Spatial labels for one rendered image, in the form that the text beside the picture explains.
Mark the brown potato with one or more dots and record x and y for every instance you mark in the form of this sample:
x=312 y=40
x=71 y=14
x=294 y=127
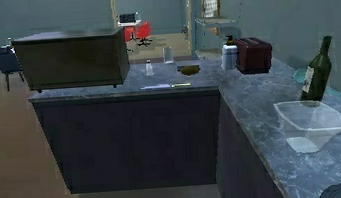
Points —
x=190 y=70

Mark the small clear salt shaker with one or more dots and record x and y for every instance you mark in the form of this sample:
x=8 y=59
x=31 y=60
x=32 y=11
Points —
x=149 y=68

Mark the clear drinking glass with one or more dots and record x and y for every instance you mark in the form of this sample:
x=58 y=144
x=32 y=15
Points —
x=168 y=55

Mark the dark kitchen counter cabinet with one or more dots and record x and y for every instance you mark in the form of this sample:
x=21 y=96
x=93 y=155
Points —
x=138 y=139

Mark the red office chair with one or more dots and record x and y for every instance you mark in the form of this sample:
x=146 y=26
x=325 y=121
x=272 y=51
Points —
x=142 y=32

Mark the white soap dispenser bottle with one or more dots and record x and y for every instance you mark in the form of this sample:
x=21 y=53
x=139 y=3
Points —
x=229 y=55

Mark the white desk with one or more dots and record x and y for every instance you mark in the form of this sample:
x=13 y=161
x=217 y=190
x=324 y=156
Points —
x=129 y=23

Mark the black box on desk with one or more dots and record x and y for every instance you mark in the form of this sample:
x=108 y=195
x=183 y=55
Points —
x=127 y=18

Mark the dark red toaster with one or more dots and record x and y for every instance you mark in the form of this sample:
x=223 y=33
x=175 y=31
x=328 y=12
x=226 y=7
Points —
x=253 y=55

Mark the window with blind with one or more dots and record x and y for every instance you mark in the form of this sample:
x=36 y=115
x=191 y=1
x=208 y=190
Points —
x=211 y=0

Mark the black microwave oven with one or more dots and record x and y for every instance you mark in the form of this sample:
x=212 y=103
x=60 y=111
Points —
x=72 y=58

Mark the teal plate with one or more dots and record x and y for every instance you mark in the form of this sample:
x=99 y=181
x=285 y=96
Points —
x=299 y=75

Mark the clear glass bowl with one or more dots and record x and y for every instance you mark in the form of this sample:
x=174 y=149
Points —
x=310 y=124

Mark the green wine bottle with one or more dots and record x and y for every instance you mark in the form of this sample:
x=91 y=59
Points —
x=317 y=73

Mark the dark blue chair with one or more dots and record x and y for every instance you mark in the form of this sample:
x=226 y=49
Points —
x=6 y=61

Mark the grey wall shelf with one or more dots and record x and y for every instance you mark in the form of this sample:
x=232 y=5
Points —
x=214 y=21

